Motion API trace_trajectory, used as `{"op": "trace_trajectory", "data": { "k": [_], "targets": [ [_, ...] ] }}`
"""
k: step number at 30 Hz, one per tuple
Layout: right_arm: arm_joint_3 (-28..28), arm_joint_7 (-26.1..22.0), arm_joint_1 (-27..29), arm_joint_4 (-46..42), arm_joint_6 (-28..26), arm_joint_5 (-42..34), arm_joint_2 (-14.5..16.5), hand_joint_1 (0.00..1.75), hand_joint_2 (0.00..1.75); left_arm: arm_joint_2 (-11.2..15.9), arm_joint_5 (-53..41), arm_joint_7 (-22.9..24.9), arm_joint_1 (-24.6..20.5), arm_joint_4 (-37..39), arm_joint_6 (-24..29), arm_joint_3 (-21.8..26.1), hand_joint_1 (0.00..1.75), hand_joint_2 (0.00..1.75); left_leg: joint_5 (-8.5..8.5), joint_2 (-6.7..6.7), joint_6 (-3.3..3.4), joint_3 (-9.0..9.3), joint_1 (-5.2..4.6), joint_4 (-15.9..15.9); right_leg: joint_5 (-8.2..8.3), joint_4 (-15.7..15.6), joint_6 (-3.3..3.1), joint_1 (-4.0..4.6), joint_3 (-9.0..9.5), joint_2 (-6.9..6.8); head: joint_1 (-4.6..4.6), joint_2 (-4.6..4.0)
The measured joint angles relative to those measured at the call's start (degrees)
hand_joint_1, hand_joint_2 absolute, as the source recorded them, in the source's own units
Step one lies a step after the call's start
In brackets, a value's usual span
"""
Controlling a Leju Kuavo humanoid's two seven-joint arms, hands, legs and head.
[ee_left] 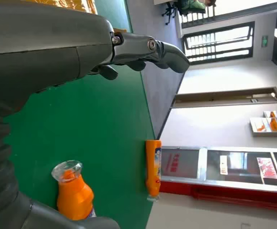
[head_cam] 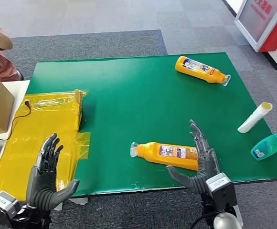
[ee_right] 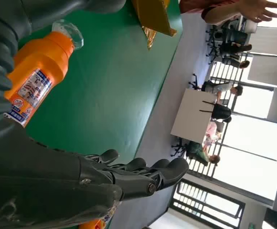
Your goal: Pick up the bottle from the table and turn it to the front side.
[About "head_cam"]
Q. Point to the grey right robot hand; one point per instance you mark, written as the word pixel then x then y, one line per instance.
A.
pixel 206 164

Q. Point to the white tube bottle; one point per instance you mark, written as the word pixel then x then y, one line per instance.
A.
pixel 254 118

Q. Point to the white side table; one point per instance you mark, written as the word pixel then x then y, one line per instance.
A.
pixel 19 91

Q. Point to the teal plastic bottle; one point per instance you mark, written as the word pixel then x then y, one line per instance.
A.
pixel 268 146

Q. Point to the green table mat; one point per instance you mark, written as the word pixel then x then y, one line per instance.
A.
pixel 141 104

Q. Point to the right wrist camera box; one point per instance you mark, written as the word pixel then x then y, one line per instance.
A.
pixel 222 191

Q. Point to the orange bottle with clear cap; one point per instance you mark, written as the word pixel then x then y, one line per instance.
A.
pixel 167 154
pixel 198 70

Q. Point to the red and white display stand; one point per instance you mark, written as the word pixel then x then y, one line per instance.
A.
pixel 265 22

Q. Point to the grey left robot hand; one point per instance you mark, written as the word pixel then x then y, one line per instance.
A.
pixel 42 186

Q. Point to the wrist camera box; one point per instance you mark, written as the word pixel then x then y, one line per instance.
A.
pixel 3 204
pixel 222 191

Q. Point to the yellow plastic-wrapped flat box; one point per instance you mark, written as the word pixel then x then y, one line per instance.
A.
pixel 33 142

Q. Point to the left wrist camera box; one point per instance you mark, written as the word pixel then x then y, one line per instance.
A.
pixel 3 204

